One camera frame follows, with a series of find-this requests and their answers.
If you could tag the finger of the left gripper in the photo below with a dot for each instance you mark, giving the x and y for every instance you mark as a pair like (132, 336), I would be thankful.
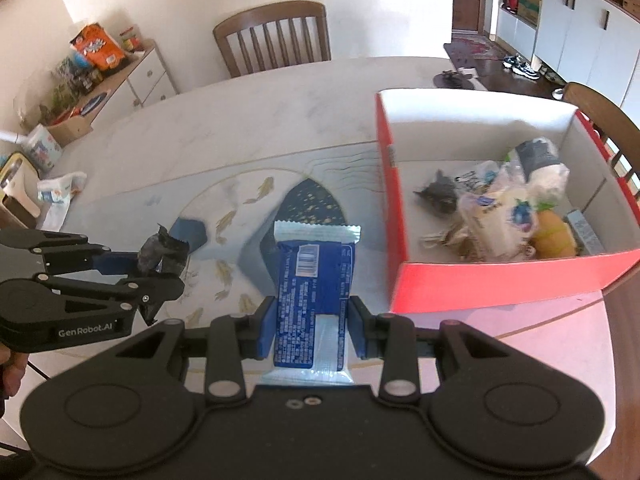
(148, 294)
(117, 263)

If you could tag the wooden chair behind box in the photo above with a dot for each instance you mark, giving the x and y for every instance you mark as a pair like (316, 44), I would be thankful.
(610, 123)

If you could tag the white cabinet row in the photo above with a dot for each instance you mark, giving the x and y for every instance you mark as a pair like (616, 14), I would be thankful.
(593, 42)

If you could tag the white low side cabinet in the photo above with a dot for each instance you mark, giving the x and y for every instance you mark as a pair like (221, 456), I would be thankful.
(144, 82)

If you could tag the red cardboard shoe box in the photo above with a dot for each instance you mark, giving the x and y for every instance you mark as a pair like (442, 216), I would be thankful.
(433, 264)

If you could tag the wooden chair at left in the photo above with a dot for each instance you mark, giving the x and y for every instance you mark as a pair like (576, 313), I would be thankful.
(276, 35)

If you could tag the blue white snack packet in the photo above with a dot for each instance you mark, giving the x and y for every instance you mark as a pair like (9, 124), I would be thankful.
(316, 268)

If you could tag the blueberry bread package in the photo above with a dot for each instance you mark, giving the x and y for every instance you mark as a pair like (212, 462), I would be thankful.
(500, 223)

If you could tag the white grey tissue pack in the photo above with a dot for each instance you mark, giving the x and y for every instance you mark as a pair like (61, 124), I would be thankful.
(536, 164)

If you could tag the black snack packet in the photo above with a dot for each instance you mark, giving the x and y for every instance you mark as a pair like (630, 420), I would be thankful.
(440, 195)

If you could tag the pair of sneakers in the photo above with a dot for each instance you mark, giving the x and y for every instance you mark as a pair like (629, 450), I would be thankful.
(518, 66)

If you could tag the orange snack bag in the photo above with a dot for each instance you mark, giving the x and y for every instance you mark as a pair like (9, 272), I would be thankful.
(98, 48)

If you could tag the black phone stand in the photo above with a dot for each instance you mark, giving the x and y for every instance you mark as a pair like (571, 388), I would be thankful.
(452, 79)

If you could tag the person's left hand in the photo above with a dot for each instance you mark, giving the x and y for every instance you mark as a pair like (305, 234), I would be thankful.
(13, 369)

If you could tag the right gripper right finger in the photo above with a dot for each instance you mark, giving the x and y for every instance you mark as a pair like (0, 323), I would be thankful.
(392, 339)

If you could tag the small white carton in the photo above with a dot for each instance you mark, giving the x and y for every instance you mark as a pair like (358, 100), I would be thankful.
(588, 243)

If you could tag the yellow plush toy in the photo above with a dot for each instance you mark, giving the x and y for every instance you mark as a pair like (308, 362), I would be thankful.
(553, 238)

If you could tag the clear bag dark contents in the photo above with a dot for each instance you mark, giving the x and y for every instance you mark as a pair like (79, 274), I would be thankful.
(162, 253)

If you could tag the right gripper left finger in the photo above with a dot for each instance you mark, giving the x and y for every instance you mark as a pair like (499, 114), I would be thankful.
(230, 341)

